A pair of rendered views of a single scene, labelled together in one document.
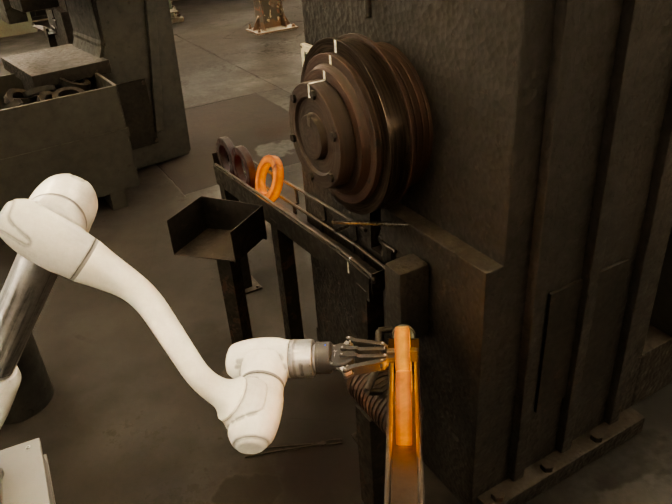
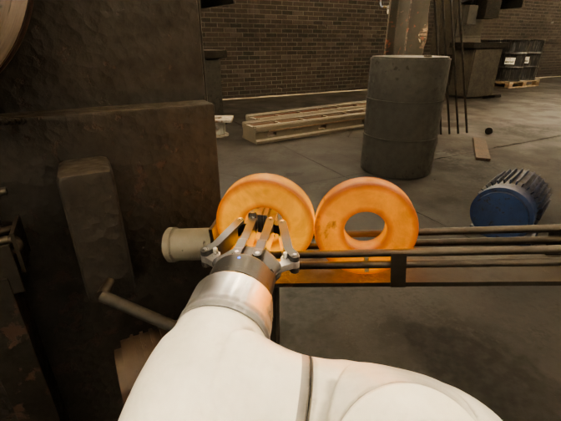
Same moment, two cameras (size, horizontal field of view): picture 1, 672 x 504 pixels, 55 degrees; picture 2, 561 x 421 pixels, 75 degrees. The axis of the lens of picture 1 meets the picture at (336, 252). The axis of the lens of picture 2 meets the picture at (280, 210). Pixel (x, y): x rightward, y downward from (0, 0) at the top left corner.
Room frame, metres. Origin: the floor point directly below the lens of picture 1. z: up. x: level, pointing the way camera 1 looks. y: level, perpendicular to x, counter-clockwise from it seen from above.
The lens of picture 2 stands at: (1.13, 0.39, 0.98)
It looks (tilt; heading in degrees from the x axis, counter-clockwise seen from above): 25 degrees down; 270
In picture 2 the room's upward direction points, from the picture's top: straight up
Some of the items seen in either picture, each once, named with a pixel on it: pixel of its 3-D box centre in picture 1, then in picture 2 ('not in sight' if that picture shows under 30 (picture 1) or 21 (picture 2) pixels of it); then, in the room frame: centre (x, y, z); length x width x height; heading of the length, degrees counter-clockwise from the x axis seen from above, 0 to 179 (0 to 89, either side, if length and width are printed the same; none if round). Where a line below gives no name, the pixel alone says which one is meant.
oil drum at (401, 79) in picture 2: not in sight; (401, 114); (0.17, -2.62, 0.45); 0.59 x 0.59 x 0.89
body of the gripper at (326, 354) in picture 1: (335, 357); (245, 274); (1.17, 0.02, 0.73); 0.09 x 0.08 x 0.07; 83
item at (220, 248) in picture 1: (230, 298); not in sight; (2.00, 0.41, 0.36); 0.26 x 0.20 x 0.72; 63
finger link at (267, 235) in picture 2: (363, 359); (265, 244); (1.15, -0.05, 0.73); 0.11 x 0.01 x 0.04; 81
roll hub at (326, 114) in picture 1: (319, 135); not in sight; (1.61, 0.02, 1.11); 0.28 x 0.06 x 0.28; 28
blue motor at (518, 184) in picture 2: not in sight; (512, 202); (-0.14, -1.48, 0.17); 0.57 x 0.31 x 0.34; 48
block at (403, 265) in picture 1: (407, 299); (98, 228); (1.45, -0.19, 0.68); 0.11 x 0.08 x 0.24; 118
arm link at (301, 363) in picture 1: (304, 358); (229, 318); (1.18, 0.09, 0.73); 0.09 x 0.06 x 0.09; 173
